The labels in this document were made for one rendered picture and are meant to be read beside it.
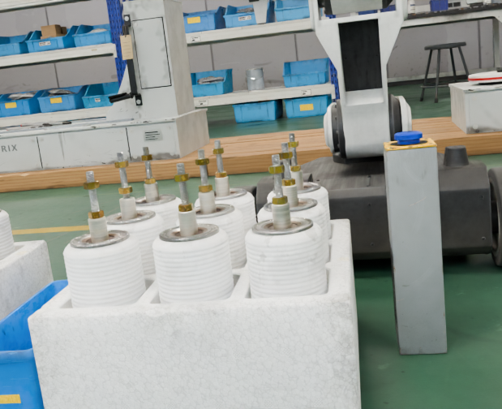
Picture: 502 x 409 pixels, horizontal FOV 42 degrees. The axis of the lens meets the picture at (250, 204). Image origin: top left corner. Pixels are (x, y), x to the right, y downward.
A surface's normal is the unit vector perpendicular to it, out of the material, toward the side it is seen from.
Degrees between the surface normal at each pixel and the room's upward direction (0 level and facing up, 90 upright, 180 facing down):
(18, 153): 90
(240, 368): 90
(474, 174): 45
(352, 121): 107
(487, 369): 0
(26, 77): 90
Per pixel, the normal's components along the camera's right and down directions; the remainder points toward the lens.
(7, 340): 0.98, -0.11
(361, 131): -0.14, 0.48
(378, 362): -0.11, -0.97
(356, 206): -0.18, 0.22
